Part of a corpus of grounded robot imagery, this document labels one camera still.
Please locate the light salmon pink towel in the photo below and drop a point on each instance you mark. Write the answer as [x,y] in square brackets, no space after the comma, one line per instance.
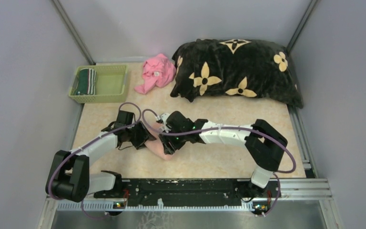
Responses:
[156,146]

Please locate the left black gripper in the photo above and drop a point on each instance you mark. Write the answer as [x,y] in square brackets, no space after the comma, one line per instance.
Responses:
[144,135]

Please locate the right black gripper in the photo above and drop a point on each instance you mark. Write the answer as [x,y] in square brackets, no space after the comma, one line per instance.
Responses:
[165,139]

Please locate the bright pink crumpled towel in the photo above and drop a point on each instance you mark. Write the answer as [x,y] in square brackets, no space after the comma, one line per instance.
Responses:
[157,71]

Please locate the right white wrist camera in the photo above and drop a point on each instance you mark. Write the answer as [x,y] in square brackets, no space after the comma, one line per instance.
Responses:
[162,119]

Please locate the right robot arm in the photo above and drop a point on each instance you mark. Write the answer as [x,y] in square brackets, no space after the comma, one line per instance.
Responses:
[264,143]

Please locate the green white striped towel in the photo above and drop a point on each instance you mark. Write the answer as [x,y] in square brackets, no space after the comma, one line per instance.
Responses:
[86,82]

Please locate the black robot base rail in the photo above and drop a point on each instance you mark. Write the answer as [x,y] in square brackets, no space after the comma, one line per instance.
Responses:
[192,194]

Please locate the black blanket with beige flowers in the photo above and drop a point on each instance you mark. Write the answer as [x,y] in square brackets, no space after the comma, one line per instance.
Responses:
[235,67]

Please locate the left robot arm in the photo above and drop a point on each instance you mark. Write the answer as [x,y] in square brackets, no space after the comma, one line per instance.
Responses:
[69,177]

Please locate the green perforated plastic basket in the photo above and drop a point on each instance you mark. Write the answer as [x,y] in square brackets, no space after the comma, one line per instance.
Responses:
[111,87]

